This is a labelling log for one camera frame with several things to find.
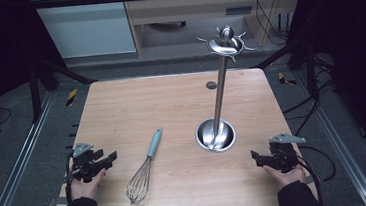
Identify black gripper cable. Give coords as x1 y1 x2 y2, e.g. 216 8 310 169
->
61 152 80 206
293 142 340 205

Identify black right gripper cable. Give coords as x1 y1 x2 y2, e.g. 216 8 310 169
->
293 142 340 205

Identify person's left hand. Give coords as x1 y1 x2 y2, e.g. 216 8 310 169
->
69 168 109 203

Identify light wooden desk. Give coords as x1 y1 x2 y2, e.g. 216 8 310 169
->
121 0 312 59

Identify person's right hand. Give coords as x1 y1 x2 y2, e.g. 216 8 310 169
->
263 161 308 194

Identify black metal frame leg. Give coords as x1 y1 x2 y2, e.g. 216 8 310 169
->
250 35 321 107
26 53 102 124

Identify aluminium floor rail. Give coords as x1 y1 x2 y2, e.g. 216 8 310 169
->
292 64 366 206
0 90 64 206

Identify black hanging cables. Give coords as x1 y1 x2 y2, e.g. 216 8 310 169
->
253 0 288 48

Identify metal utensil stand with hooks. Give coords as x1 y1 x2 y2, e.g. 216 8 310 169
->
185 23 265 155

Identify whisk with light blue handle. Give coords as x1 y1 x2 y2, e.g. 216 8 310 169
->
120 127 170 206

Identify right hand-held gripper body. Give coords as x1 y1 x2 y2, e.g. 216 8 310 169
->
267 130 309 176

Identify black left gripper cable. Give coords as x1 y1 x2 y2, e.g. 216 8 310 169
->
61 152 80 206

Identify yellow black tape strip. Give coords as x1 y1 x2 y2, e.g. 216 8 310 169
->
277 70 298 89
64 87 81 108

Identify white cabinet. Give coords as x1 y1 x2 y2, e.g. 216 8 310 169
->
29 0 137 62

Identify black floor cables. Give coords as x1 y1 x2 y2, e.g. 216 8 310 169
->
276 52 341 139

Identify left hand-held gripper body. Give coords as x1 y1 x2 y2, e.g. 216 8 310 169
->
68 141 103 185

